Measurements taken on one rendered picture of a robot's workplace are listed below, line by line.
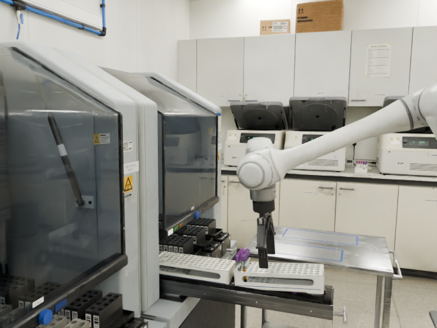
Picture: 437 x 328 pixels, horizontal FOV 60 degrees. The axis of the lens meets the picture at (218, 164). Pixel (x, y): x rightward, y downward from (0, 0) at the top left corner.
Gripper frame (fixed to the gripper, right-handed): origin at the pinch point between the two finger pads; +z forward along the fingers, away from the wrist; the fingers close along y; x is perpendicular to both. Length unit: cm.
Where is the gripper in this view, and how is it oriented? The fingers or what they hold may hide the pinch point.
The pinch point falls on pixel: (267, 257)
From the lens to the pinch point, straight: 136.0
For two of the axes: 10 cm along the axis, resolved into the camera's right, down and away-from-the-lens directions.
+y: 3.1, -1.2, 9.4
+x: -9.5, 0.5, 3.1
